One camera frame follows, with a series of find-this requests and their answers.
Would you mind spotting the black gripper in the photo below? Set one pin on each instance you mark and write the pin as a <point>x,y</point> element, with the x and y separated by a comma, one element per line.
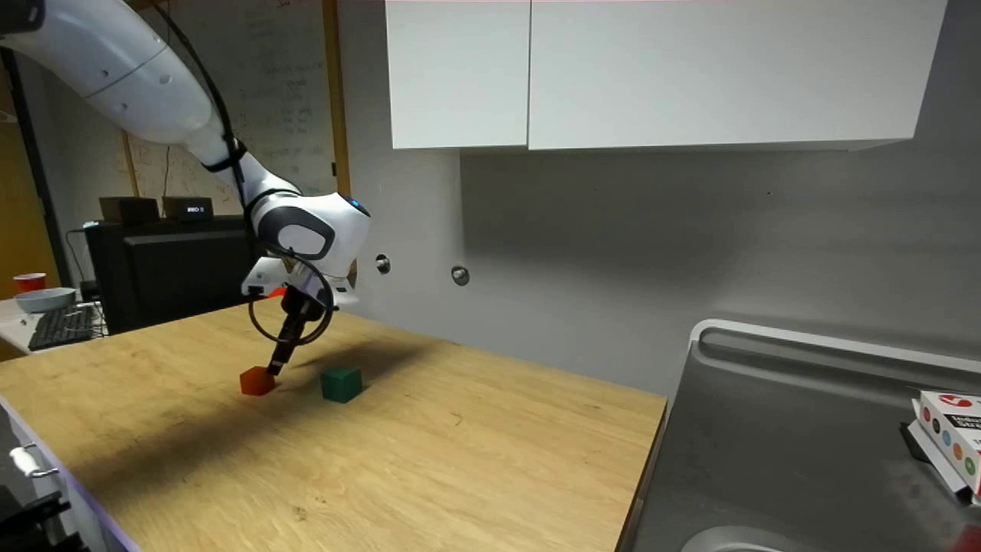
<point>307,303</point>

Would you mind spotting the orange block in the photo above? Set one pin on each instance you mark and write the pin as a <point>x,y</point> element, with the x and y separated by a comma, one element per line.
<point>256,383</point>

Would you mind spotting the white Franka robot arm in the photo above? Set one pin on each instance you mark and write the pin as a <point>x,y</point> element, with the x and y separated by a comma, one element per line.
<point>123,73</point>

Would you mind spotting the green block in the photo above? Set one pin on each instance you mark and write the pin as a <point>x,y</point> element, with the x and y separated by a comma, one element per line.
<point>341,385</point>

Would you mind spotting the small orange object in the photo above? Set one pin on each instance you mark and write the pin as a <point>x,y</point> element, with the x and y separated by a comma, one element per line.
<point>277,295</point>

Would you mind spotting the black computer monitor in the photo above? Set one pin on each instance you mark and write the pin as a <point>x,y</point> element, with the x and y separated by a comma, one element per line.
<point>173,270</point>

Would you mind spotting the flat black box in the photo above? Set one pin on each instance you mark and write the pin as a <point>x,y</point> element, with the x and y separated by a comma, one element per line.
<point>153,206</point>

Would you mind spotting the black keyboard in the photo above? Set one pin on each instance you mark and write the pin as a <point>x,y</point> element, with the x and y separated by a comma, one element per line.
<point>63,326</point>

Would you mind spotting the white bowl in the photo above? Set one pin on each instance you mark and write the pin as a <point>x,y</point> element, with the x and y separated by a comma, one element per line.
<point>48,300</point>

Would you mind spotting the wood-framed whiteboard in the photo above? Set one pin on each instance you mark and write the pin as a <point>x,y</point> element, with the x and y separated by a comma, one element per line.
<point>302,103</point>

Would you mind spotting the red cup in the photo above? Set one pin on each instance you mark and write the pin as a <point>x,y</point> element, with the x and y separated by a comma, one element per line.
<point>29,283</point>

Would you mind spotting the black device with metal clamp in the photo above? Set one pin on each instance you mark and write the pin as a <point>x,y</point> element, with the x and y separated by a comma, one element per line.
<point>27,492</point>

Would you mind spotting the narrow white cabinet door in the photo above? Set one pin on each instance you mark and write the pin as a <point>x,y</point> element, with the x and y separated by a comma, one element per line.
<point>458,73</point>

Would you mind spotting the stainless steel sink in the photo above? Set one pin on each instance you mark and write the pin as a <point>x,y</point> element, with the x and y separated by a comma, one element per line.
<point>806,449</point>

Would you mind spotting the colourful dotted white box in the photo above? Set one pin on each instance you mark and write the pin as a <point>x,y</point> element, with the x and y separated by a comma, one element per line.
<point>954,433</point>

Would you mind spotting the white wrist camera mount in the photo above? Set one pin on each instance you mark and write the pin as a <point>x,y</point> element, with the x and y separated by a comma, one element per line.
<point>265,273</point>

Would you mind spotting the round metal wall knob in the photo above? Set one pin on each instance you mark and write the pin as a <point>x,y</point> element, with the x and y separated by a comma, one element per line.
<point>382,263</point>
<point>460,273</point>

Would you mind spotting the white wall cabinet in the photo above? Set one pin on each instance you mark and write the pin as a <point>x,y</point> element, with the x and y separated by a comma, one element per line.
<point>737,73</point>

